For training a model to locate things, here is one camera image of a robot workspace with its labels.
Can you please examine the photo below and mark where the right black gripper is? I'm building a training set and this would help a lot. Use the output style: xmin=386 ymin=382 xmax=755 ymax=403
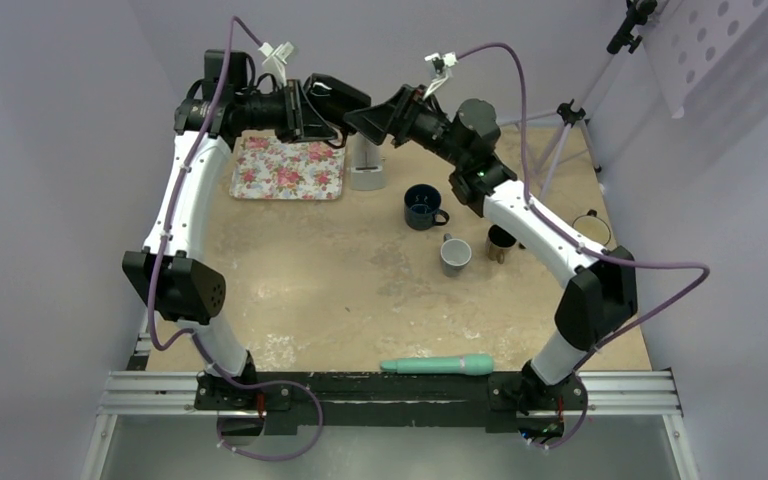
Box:
xmin=345 ymin=85 xmax=469 ymax=168

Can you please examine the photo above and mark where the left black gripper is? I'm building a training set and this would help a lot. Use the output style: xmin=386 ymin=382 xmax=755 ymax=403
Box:
xmin=236 ymin=78 xmax=338 ymax=143

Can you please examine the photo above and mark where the black mug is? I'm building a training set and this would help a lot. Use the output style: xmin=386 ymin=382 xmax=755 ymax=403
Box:
xmin=304 ymin=73 xmax=372 ymax=135

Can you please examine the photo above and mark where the dark blue mug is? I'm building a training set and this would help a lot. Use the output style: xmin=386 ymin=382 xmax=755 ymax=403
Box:
xmin=403 ymin=184 xmax=450 ymax=231

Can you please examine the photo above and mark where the grey mug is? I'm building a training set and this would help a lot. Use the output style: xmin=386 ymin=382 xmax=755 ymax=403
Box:
xmin=439 ymin=233 xmax=472 ymax=278

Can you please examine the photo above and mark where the brown mug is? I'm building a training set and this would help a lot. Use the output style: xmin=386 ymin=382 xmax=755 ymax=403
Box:
xmin=485 ymin=225 xmax=518 ymax=264

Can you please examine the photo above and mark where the cream mug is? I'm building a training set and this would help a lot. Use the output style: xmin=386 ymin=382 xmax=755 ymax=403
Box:
xmin=571 ymin=209 xmax=613 ymax=246

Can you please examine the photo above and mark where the teal cylindrical tool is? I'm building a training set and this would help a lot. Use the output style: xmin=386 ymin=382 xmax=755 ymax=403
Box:
xmin=380 ymin=354 xmax=495 ymax=376

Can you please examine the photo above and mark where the perforated music stand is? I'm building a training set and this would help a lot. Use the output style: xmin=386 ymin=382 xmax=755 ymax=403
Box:
xmin=515 ymin=1 xmax=768 ymax=203

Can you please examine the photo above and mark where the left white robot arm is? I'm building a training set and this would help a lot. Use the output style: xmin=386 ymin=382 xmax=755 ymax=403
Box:
xmin=122 ymin=50 xmax=349 ymax=409

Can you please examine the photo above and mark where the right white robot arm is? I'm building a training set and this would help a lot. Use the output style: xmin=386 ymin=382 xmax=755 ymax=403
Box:
xmin=343 ymin=85 xmax=638 ymax=407

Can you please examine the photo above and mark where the white metronome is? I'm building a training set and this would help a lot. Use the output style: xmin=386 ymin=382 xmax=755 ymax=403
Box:
xmin=349 ymin=135 xmax=386 ymax=191

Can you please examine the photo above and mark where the floral tray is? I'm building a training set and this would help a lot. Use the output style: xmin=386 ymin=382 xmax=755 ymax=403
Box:
xmin=229 ymin=136 xmax=346 ymax=201

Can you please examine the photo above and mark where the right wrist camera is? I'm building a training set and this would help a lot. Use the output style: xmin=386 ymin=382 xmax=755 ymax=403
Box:
xmin=423 ymin=52 xmax=458 ymax=100

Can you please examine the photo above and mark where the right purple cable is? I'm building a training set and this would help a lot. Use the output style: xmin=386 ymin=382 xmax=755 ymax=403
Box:
xmin=453 ymin=42 xmax=711 ymax=452

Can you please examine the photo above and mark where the purple cable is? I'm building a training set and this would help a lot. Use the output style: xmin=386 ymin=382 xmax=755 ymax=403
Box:
xmin=453 ymin=42 xmax=711 ymax=452
xmin=146 ymin=16 xmax=326 ymax=465

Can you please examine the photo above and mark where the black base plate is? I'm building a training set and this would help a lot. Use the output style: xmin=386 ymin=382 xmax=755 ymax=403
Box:
xmin=194 ymin=371 xmax=586 ymax=438

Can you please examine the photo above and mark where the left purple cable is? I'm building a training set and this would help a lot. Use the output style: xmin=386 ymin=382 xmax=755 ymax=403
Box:
xmin=146 ymin=16 xmax=326 ymax=465

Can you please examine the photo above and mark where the aluminium frame rail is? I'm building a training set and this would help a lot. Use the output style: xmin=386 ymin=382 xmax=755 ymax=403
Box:
xmin=100 ymin=334 xmax=698 ymax=479

